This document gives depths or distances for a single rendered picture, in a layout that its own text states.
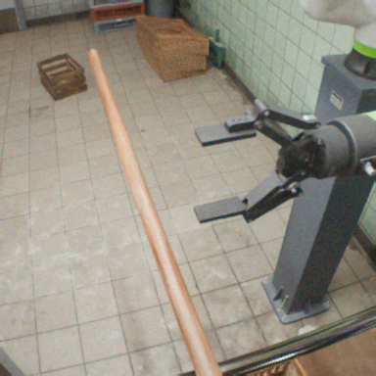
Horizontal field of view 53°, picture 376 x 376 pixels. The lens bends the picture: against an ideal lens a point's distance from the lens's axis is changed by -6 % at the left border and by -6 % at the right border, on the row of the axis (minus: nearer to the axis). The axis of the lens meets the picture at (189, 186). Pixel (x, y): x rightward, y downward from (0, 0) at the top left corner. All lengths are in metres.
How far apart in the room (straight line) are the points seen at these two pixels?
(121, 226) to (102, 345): 0.71
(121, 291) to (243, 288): 0.60
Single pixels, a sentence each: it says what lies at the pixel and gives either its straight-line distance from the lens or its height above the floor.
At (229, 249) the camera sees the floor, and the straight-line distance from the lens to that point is 2.14.
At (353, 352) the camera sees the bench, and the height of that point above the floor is 0.58.
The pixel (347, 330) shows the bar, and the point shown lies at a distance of 0.61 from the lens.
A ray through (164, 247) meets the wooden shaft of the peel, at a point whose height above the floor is 1.21.
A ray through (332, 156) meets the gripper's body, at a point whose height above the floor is 1.35.
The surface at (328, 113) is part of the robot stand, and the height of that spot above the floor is 1.05.
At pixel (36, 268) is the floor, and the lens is 2.20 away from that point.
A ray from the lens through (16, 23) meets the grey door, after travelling 5.27.
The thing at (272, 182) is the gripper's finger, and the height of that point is 1.30.
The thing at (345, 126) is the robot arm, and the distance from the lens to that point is 0.59.
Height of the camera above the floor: 1.68
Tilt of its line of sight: 43 degrees down
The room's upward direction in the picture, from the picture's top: straight up
